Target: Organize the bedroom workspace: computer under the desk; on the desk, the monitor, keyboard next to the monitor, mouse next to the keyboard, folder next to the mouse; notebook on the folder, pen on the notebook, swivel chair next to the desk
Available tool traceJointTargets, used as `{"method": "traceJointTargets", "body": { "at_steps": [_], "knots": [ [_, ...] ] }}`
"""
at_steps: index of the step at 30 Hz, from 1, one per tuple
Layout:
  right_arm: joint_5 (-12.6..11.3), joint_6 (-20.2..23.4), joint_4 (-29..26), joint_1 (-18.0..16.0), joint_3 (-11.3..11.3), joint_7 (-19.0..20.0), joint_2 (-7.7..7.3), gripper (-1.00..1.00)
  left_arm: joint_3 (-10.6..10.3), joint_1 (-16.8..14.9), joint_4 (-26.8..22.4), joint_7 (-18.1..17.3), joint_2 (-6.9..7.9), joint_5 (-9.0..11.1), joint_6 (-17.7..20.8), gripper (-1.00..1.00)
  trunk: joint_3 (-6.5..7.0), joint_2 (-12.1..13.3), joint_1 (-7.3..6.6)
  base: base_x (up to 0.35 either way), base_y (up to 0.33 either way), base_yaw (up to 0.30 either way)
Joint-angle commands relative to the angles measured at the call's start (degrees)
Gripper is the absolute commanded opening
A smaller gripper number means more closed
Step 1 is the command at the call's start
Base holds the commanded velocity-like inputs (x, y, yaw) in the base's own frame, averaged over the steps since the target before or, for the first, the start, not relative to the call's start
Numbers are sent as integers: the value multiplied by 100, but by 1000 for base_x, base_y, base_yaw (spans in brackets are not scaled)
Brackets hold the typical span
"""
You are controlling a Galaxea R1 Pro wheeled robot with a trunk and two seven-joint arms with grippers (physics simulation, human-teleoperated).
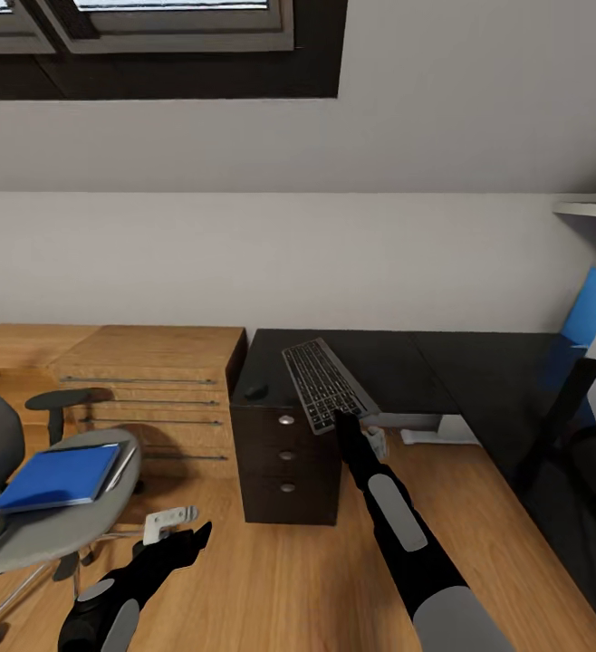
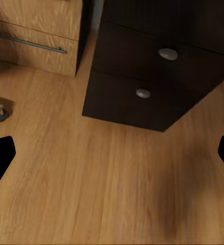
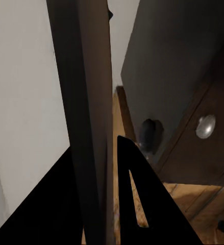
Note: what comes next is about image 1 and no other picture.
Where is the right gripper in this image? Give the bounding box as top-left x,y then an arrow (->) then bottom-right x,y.
334,409 -> 374,469

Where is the keyboard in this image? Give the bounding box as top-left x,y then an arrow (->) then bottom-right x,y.
282,338 -> 381,435

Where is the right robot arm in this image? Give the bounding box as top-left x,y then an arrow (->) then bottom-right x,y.
334,409 -> 516,652

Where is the folder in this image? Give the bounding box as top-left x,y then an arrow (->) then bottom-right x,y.
0,444 -> 121,514

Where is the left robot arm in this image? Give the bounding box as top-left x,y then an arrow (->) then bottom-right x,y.
58,505 -> 213,652

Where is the swivel chair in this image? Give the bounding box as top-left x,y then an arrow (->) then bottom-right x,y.
0,388 -> 145,616

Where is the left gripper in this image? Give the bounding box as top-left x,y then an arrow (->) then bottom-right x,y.
131,522 -> 213,594

